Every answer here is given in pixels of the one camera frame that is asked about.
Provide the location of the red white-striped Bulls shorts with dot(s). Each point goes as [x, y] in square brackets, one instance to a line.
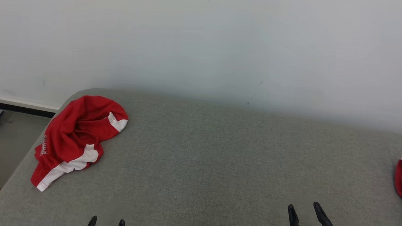
[72, 130]

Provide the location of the black baseboard strip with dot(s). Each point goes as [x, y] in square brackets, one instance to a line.
[15, 107]

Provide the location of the grey fabric sofa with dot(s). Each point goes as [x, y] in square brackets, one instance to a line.
[219, 162]

